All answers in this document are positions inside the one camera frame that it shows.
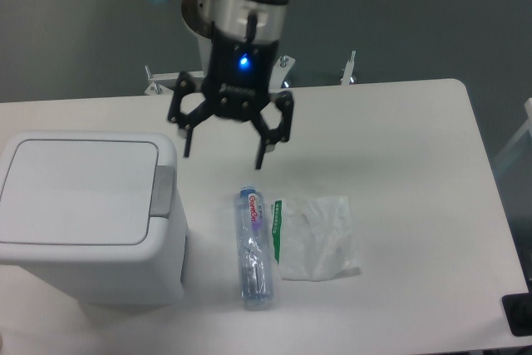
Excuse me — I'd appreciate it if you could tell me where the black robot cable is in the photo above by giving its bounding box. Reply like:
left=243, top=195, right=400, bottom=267
left=245, top=9, right=259, bottom=47

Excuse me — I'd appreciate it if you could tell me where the clear plastic bag green strip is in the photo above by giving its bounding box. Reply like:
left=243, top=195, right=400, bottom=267
left=270, top=195, right=361, bottom=282

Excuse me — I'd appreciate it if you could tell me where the white push-lid trash can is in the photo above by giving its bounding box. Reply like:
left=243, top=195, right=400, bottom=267
left=1, top=131, right=189, bottom=306

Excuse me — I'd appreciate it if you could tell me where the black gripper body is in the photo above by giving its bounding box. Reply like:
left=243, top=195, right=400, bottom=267
left=201, top=26, right=278, bottom=122

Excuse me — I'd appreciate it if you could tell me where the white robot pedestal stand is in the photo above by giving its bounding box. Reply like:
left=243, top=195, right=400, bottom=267
left=144, top=38, right=357, bottom=96

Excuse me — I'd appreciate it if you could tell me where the black device table corner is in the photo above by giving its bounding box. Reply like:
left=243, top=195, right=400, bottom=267
left=502, top=293, right=531, bottom=337

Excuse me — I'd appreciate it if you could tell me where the clear plastic water bottle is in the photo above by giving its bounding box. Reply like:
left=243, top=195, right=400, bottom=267
left=234, top=186, right=274, bottom=311

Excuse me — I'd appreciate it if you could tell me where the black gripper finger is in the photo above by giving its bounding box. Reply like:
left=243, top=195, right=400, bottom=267
left=167, top=71, right=214, bottom=158
left=248, top=88, right=295, bottom=171

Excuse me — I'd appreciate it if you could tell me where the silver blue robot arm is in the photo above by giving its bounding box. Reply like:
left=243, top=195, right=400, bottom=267
left=155, top=0, right=294, bottom=169

